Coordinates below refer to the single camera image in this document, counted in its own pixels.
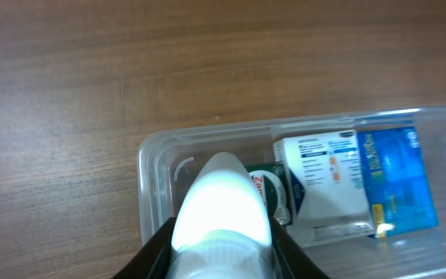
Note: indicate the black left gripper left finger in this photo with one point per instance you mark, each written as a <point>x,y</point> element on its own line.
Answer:
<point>153,260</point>

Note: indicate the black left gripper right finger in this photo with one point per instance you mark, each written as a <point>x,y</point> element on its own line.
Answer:
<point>292,260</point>

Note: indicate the white spray bottle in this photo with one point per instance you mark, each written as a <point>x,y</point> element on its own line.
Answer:
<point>222,229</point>

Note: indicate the green balm box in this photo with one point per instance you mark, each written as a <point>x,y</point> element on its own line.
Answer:
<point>270,181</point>

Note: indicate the white plaster box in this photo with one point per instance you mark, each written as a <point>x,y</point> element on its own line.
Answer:
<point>327,195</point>

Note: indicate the blue lozenge box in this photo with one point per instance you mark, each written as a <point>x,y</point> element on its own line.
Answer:
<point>395,181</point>

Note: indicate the clear plastic container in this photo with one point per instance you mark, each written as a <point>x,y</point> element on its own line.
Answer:
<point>169,161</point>

